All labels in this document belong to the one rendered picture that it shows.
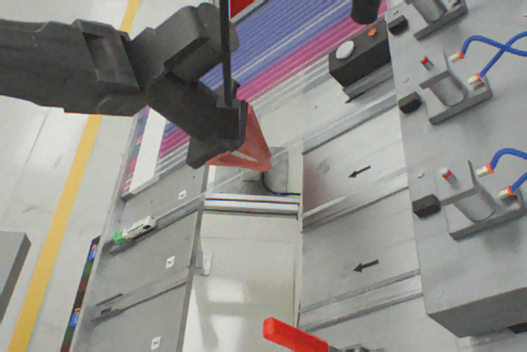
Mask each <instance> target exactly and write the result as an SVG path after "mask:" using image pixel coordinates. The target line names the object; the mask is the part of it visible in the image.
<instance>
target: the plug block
mask: <svg viewBox="0 0 527 352"><path fill-rule="evenodd" d="M216 118H217V132H218V138H219V139H233V140H239V139H240V136H241V103H240V99H232V104H231V105H225V104H224V98H218V99H217V103H216Z"/></svg>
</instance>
